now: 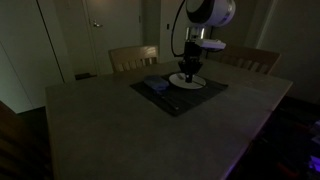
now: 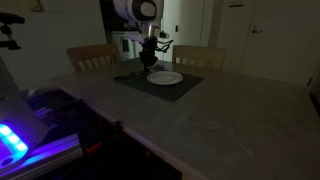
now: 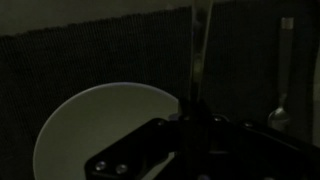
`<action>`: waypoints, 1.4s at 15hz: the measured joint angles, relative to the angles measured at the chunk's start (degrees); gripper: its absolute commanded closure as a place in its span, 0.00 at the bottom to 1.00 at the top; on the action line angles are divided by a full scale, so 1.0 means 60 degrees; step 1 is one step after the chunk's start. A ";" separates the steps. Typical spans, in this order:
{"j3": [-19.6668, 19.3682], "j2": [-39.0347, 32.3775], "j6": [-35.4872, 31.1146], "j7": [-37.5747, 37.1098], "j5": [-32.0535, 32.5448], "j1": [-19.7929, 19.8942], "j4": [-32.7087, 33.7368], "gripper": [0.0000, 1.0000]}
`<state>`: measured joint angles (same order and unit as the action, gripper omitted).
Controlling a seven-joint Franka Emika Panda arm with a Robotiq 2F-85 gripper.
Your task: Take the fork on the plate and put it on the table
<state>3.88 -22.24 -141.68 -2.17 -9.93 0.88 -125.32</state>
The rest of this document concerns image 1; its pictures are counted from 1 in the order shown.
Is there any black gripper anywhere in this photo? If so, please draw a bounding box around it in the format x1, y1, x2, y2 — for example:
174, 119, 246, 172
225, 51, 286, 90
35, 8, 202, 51
178, 42, 203, 83

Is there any wooden chair near door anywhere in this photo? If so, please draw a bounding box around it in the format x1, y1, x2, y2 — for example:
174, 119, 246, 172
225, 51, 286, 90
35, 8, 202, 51
109, 45, 158, 73

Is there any wooden chair beside robot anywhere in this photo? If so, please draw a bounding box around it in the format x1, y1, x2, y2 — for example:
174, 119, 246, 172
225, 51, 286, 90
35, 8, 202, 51
206, 45, 281, 75

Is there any white round plate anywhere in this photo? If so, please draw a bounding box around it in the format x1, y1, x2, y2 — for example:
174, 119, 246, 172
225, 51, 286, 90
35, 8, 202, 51
169, 73, 206, 90

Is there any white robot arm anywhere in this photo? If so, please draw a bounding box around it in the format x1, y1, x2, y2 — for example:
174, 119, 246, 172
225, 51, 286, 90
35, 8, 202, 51
178, 0, 236, 83

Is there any dark rectangular placemat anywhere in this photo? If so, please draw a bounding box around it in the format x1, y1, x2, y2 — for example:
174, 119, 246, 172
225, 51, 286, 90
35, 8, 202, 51
130, 79, 228, 116

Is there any blue folded napkin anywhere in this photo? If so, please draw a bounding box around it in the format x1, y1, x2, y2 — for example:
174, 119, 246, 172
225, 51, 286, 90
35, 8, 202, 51
144, 75, 169, 91

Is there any white door with handle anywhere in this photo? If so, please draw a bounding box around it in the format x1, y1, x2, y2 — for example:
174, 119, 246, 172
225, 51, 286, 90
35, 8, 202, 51
86, 0, 141, 75

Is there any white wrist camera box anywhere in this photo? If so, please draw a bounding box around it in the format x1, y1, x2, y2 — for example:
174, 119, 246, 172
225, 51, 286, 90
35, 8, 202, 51
192, 39, 226, 50

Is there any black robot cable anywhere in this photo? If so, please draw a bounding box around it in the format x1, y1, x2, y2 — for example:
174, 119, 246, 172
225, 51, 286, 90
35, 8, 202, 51
170, 0, 188, 58

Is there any dark table knife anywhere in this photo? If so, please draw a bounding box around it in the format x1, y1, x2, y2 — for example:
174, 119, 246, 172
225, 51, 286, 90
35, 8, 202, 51
160, 96, 179, 110

